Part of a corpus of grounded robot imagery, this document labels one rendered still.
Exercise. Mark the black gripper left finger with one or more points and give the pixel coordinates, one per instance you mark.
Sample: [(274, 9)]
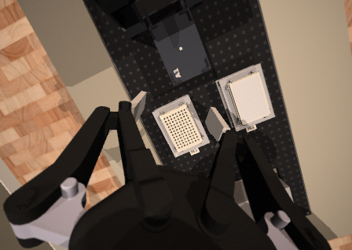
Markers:
[(47, 207)]

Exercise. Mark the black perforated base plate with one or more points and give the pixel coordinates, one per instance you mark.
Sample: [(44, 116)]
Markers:
[(234, 36)]

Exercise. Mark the beige square label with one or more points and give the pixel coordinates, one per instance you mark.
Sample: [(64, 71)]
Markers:
[(251, 128), (194, 151)]

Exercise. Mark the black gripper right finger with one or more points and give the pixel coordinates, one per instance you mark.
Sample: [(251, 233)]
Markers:
[(272, 208)]

